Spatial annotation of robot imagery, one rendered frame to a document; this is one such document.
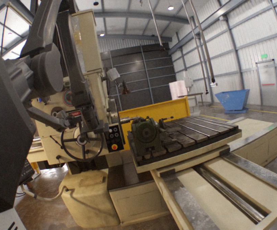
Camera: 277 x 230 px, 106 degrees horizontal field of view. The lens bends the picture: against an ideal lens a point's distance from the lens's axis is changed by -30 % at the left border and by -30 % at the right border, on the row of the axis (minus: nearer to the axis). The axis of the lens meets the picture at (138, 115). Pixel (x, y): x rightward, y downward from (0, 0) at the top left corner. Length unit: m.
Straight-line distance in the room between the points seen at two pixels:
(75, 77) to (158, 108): 3.53
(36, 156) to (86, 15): 2.14
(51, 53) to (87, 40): 2.01
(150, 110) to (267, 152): 2.94
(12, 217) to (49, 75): 0.29
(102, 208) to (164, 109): 2.98
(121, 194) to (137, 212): 0.36
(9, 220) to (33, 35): 0.37
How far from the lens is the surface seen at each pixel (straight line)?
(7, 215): 0.35
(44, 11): 0.42
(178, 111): 4.19
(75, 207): 2.02
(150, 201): 1.91
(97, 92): 1.42
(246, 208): 1.20
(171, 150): 1.47
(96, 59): 2.16
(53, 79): 0.27
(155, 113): 3.97
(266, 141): 2.87
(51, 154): 1.67
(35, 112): 0.87
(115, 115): 1.54
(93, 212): 2.02
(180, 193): 1.28
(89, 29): 2.36
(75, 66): 0.57
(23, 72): 0.22
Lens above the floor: 1.56
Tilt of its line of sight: 7 degrees down
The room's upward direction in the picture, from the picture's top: 12 degrees counter-clockwise
